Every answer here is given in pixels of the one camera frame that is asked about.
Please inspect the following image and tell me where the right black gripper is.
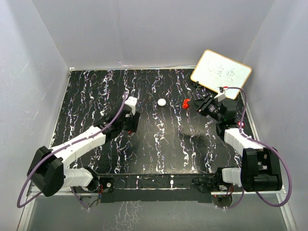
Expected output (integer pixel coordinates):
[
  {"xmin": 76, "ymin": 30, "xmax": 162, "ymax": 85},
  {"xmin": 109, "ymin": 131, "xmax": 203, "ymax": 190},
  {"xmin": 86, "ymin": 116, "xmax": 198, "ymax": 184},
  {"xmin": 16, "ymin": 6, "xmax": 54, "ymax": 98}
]
[{"xmin": 188, "ymin": 93, "xmax": 224, "ymax": 123}]

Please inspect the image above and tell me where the red ball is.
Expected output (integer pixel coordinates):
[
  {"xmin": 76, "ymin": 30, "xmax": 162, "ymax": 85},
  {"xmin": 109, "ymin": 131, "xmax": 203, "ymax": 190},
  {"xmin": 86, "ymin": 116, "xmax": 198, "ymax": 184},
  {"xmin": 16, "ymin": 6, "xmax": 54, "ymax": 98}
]
[{"xmin": 182, "ymin": 99, "xmax": 190, "ymax": 109}]

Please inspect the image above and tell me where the white earbud charging case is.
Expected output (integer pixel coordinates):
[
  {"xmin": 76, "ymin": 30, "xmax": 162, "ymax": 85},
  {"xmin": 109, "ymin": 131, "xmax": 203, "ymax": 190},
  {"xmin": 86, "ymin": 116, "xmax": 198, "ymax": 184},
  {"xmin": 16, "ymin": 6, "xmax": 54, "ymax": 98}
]
[{"xmin": 157, "ymin": 98, "xmax": 167, "ymax": 107}]

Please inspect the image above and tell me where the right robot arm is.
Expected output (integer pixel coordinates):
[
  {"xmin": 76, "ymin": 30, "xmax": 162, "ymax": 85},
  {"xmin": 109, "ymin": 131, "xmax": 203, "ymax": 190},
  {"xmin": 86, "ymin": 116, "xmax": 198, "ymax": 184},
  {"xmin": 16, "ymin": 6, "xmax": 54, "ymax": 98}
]
[{"xmin": 182, "ymin": 95, "xmax": 282, "ymax": 192}]

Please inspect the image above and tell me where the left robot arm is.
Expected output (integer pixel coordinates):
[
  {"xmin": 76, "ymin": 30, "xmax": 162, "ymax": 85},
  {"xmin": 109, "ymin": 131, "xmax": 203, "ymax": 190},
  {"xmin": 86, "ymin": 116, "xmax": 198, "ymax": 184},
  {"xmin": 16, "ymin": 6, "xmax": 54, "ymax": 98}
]
[{"xmin": 27, "ymin": 107, "xmax": 140, "ymax": 197}]

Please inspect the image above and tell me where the small whiteboard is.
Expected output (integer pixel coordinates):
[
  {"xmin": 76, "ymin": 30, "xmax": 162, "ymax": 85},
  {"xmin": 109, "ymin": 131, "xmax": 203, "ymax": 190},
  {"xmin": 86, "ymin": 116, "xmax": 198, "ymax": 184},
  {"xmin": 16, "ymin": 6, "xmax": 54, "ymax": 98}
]
[{"xmin": 191, "ymin": 50, "xmax": 252, "ymax": 99}]

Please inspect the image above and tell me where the red emergency stop button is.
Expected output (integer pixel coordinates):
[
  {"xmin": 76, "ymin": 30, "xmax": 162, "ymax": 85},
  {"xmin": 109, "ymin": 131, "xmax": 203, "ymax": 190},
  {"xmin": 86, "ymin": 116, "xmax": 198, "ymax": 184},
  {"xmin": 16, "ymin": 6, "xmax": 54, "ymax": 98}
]
[{"xmin": 238, "ymin": 121, "xmax": 245, "ymax": 128}]

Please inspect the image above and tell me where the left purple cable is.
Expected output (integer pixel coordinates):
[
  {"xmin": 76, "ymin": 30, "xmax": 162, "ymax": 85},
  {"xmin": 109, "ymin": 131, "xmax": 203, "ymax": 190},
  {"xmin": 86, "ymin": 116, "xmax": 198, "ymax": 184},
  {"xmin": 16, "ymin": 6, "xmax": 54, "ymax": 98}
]
[{"xmin": 16, "ymin": 91, "xmax": 128, "ymax": 210}]

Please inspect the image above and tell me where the purple cable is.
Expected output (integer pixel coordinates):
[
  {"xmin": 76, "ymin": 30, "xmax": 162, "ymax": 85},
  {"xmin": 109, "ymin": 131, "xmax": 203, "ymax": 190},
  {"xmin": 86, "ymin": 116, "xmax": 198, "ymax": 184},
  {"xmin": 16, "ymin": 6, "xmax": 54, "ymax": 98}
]
[
  {"xmin": 225, "ymin": 86, "xmax": 293, "ymax": 209},
  {"xmin": 16, "ymin": 91, "xmax": 128, "ymax": 210}
]

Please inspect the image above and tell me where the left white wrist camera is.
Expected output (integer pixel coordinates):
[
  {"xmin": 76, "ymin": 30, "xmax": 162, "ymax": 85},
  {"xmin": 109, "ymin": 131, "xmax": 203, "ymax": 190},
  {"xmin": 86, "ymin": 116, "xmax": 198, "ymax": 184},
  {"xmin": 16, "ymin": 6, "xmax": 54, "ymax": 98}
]
[{"xmin": 125, "ymin": 96, "xmax": 138, "ymax": 115}]

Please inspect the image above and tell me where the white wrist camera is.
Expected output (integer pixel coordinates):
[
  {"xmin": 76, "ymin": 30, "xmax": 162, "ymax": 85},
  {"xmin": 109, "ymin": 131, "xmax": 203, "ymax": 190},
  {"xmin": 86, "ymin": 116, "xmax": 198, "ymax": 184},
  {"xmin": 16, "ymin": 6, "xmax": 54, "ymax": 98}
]
[
  {"xmin": 125, "ymin": 96, "xmax": 138, "ymax": 115},
  {"xmin": 214, "ymin": 86, "xmax": 228, "ymax": 102}
]

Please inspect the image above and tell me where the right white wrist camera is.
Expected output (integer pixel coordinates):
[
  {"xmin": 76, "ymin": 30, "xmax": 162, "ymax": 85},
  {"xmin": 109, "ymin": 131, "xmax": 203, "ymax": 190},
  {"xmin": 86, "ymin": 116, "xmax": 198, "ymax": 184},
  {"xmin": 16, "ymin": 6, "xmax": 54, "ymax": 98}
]
[{"xmin": 214, "ymin": 86, "xmax": 228, "ymax": 102}]

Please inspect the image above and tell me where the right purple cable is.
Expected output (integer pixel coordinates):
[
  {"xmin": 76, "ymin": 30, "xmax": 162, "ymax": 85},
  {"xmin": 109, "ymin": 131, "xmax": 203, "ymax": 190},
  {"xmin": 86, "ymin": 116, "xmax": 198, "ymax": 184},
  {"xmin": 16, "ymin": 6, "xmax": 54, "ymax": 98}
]
[{"xmin": 225, "ymin": 86, "xmax": 293, "ymax": 209}]

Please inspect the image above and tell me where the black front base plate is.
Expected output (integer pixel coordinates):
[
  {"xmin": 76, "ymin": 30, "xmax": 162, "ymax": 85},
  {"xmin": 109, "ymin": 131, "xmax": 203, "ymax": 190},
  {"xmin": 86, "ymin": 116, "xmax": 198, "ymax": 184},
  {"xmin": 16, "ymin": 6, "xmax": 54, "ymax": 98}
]
[{"xmin": 72, "ymin": 173, "xmax": 244, "ymax": 204}]

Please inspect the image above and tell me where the aluminium frame rail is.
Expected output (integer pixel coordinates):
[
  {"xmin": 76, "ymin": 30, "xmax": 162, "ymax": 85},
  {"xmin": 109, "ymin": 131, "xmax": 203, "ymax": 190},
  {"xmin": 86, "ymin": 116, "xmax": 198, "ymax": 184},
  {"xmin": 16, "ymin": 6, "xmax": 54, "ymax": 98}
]
[{"xmin": 18, "ymin": 175, "xmax": 296, "ymax": 231}]

